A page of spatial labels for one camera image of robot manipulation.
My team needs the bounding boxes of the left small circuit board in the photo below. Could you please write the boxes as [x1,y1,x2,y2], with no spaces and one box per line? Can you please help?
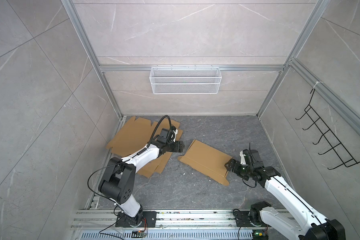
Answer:
[131,230,148,239]

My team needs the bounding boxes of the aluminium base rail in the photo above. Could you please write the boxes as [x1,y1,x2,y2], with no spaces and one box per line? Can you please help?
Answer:
[70,209,320,231]

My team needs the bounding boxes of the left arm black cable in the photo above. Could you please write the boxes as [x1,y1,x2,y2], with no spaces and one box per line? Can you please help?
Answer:
[87,115,172,240]

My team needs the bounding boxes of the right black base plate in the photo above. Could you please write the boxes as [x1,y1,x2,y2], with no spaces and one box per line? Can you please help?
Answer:
[232,209,272,228]

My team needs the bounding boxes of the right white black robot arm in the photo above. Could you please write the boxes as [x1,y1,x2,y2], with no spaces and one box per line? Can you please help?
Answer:
[225,149,346,240]

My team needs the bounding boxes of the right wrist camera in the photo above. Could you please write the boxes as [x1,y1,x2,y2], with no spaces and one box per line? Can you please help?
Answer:
[240,151,247,165]

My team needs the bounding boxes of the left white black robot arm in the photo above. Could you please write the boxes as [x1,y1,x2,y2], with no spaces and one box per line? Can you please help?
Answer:
[98,126,184,222]

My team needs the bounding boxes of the brown cardboard box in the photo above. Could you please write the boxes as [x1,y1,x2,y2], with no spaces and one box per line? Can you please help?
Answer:
[178,140,232,186]

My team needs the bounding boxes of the left flat cardboard stack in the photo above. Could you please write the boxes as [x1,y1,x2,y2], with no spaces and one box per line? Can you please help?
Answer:
[106,116,172,178]

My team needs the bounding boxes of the black wire hook rack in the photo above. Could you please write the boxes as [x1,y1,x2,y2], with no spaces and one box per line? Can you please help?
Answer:
[295,89,360,170]

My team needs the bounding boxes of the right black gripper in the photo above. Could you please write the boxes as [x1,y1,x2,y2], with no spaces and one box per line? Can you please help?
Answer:
[224,158,254,179]

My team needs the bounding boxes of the white wire mesh basket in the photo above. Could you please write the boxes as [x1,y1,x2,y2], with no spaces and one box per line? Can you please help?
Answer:
[150,67,222,95]

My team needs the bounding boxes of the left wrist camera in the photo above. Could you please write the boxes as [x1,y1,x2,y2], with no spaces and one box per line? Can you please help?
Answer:
[169,125,178,142]

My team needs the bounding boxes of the right small circuit board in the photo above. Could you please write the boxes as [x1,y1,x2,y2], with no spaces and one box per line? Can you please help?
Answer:
[253,230,269,240]

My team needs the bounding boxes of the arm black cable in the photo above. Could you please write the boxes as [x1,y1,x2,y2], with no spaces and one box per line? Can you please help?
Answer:
[87,115,172,240]
[238,143,331,240]

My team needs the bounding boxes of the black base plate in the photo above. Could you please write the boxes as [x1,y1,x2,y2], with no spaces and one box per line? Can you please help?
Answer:
[115,211,157,228]
[232,209,272,228]

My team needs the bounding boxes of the small circuit board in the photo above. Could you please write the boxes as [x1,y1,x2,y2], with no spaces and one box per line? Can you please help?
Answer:
[253,230,269,240]
[131,230,148,239]

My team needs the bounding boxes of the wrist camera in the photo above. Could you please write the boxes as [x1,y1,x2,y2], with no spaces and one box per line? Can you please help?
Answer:
[169,125,178,142]
[240,151,247,165]

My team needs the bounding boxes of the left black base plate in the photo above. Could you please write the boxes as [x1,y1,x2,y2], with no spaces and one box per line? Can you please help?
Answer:
[115,211,157,228]

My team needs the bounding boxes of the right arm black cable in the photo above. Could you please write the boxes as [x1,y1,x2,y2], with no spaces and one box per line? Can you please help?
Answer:
[238,143,331,240]

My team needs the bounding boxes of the slotted grey cable duct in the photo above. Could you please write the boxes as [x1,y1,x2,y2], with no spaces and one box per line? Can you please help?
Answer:
[79,229,254,240]

